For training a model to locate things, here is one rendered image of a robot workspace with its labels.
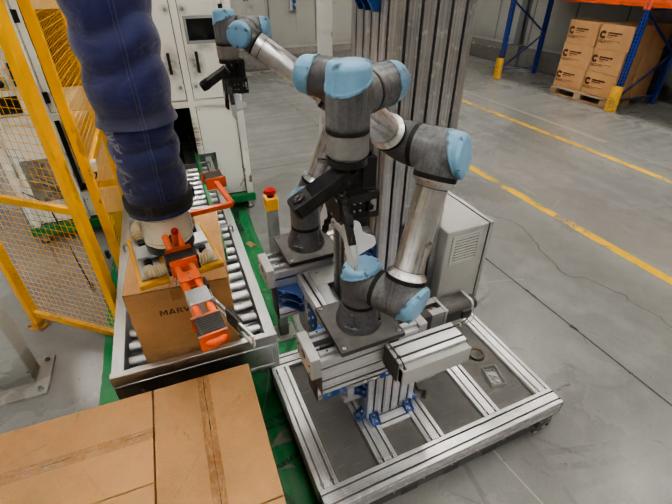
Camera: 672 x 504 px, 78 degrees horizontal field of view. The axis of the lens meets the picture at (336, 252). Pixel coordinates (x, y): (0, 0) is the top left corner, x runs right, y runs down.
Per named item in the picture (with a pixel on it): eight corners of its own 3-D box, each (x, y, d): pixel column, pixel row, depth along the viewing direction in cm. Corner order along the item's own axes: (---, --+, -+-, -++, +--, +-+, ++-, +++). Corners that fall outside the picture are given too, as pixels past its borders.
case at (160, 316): (154, 283, 229) (133, 220, 206) (227, 270, 239) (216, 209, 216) (148, 365, 182) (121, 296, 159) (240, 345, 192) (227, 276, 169)
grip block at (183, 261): (165, 265, 135) (161, 250, 132) (195, 256, 139) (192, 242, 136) (170, 279, 129) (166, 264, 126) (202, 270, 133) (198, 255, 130)
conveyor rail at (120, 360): (131, 188, 359) (125, 167, 349) (138, 187, 361) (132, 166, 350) (123, 404, 182) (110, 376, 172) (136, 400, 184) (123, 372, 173)
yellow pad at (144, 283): (127, 243, 164) (123, 232, 161) (153, 236, 168) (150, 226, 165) (140, 292, 140) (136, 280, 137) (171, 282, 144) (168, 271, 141)
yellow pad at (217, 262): (176, 231, 172) (173, 220, 169) (200, 224, 176) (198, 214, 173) (197, 274, 147) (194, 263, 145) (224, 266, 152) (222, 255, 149)
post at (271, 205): (277, 330, 275) (262, 194, 218) (287, 327, 277) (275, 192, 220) (280, 337, 270) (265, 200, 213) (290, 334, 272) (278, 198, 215)
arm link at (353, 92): (386, 58, 65) (355, 67, 59) (381, 128, 71) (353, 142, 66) (345, 53, 69) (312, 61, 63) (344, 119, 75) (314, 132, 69)
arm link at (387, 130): (395, 123, 121) (299, 33, 79) (429, 130, 116) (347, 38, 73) (381, 161, 122) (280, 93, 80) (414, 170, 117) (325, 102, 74)
